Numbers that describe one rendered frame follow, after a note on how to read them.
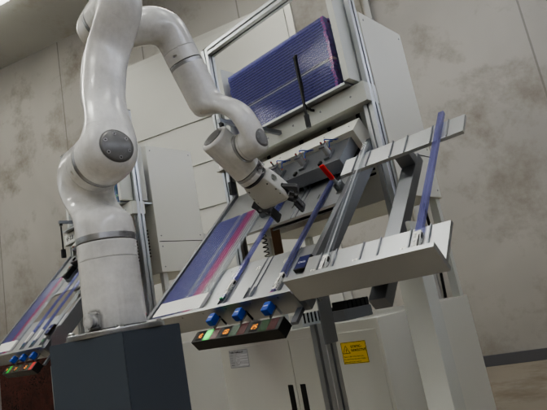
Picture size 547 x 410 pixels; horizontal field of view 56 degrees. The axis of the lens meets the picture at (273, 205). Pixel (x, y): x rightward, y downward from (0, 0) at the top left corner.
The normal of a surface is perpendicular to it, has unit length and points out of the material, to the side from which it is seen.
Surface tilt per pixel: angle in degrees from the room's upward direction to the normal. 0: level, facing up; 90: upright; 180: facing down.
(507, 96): 90
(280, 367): 90
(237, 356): 90
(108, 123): 63
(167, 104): 90
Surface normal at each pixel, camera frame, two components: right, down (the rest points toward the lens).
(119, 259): 0.54, -0.27
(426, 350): -0.65, -0.04
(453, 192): -0.40, -0.11
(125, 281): 0.71, -0.27
